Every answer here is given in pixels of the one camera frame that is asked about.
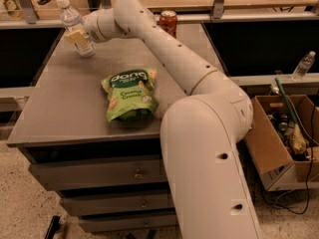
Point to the bottom grey drawer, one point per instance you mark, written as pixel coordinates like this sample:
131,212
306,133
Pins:
139,220

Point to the clear plastic water bottle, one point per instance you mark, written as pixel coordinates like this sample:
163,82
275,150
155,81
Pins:
73,20

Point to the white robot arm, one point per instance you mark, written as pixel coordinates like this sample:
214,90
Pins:
198,134

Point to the green snack bag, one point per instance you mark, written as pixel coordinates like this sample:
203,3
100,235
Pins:
130,94

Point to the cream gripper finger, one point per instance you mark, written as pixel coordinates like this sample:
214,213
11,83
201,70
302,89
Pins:
77,37

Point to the grey drawer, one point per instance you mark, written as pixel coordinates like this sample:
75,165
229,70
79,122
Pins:
139,220
101,172
117,202

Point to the top grey drawer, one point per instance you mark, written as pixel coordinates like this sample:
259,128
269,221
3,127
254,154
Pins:
101,172

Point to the green handled brush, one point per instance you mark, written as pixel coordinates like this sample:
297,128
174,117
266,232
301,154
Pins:
297,140

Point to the cardboard box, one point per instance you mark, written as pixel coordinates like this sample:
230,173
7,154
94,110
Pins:
273,160

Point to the orange soda can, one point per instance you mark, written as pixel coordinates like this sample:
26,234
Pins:
168,21

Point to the grey drawer cabinet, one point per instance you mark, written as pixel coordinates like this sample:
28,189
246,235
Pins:
65,117

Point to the middle grey drawer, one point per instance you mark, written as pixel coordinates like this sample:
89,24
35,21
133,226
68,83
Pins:
117,202

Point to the small clear bottle on ledge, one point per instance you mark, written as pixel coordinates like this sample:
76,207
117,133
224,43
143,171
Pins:
304,66

